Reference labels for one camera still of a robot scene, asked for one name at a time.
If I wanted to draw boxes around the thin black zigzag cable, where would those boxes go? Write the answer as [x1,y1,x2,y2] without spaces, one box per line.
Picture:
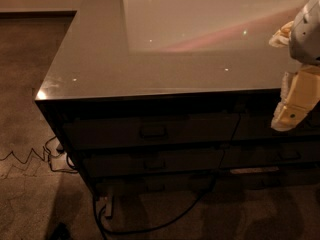
[0,135,79,175]

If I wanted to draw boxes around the dark grey drawer cabinet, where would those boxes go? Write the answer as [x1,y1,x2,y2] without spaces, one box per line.
[36,0,319,196]

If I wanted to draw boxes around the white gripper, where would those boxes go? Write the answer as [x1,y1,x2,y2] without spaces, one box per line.
[269,0,320,132]

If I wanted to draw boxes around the drawer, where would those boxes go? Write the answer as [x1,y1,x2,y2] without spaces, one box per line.
[220,141,320,169]
[63,113,239,150]
[233,108,320,141]
[96,171,215,196]
[83,148,223,177]

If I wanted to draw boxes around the dark object on floor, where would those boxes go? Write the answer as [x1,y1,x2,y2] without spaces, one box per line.
[49,223,71,240]

